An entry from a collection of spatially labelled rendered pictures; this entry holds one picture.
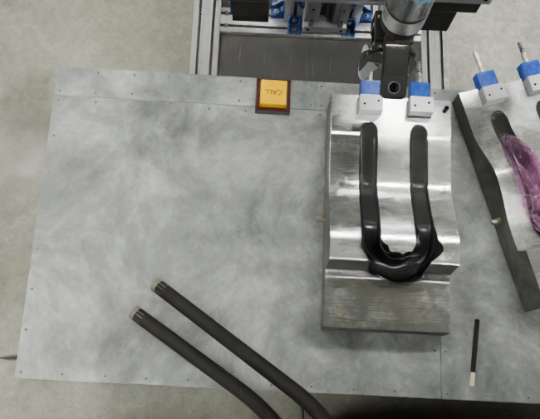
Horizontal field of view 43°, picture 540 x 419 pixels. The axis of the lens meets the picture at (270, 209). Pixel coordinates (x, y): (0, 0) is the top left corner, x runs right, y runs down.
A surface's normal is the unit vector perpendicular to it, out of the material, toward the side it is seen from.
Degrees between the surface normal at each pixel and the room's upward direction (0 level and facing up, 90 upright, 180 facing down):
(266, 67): 0
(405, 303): 0
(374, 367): 0
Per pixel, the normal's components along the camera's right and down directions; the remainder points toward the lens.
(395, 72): -0.04, 0.22
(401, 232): 0.04, -0.51
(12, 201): 0.04, -0.25
